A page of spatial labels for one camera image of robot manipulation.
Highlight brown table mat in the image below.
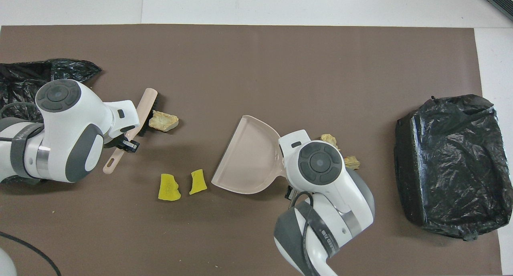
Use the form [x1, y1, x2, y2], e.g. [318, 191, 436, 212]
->
[0, 24, 503, 276]

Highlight beige plastic dustpan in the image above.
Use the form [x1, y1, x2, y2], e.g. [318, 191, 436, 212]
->
[211, 115, 289, 195]

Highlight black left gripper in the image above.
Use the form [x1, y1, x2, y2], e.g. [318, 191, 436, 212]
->
[105, 135, 141, 153]

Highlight small yellow sponge piece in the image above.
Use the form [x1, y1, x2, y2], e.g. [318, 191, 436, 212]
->
[189, 169, 208, 195]

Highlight large yellow sponge piece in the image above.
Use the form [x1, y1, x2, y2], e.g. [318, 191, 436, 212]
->
[158, 173, 182, 201]

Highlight beige hand brush black bristles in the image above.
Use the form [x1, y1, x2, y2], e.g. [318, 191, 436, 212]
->
[103, 88, 158, 175]

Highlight pink bin with black bag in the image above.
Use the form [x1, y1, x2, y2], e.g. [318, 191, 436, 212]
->
[0, 59, 102, 185]

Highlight bin wrapped in black bag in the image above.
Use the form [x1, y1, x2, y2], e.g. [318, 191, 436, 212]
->
[394, 94, 513, 241]

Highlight croissant-shaped foam piece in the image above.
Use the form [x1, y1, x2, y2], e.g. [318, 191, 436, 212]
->
[148, 110, 180, 132]

